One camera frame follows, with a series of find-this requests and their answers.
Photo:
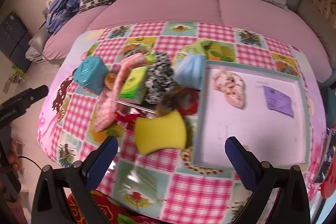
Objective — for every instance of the pink floral scrunchie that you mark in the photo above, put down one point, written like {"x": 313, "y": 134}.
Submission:
{"x": 231, "y": 87}

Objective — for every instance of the teal and white cardboard tray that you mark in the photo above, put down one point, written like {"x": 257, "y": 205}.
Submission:
{"x": 249, "y": 129}

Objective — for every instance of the teal plastic box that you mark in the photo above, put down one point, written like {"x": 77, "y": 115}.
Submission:
{"x": 89, "y": 74}

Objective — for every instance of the pink checkered printed tablecloth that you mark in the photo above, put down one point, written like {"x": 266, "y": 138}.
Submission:
{"x": 189, "y": 192}

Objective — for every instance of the dark cabinet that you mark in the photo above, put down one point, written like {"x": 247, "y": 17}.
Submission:
{"x": 13, "y": 37}

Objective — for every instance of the pink covered grey sofa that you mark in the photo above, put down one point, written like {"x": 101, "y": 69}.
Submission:
{"x": 157, "y": 8}

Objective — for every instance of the clear plastic box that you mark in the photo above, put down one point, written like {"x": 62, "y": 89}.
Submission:
{"x": 131, "y": 106}

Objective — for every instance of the purple card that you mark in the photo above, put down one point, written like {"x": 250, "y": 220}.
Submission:
{"x": 278, "y": 100}

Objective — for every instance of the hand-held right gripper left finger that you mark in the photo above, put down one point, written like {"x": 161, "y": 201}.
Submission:
{"x": 109, "y": 153}

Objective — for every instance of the person's left hand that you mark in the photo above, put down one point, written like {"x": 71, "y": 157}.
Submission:
{"x": 13, "y": 154}

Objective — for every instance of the blue clothing pile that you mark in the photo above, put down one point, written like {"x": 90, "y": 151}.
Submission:
{"x": 61, "y": 11}

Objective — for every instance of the pink white striped fluffy towel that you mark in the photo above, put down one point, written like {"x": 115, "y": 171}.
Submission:
{"x": 105, "y": 111}

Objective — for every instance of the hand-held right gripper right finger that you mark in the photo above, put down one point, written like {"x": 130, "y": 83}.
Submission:
{"x": 237, "y": 158}

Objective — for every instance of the red object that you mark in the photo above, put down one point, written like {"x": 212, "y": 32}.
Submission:
{"x": 329, "y": 184}

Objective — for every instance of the yellow sponge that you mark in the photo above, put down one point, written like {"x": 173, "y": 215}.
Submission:
{"x": 160, "y": 132}

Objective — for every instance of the small green plant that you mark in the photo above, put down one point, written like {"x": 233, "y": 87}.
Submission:
{"x": 17, "y": 71}

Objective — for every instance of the red patterned mat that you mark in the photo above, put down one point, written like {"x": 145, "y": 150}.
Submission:
{"x": 115, "y": 209}

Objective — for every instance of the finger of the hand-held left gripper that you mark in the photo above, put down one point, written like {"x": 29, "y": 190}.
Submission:
{"x": 31, "y": 95}

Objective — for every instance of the black white spotted scrunchie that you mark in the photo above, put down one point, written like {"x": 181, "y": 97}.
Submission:
{"x": 158, "y": 77}

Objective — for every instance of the green cloth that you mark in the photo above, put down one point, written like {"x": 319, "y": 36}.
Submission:
{"x": 199, "y": 47}

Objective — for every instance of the blue face mask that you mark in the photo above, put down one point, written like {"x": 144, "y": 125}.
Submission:
{"x": 189, "y": 71}

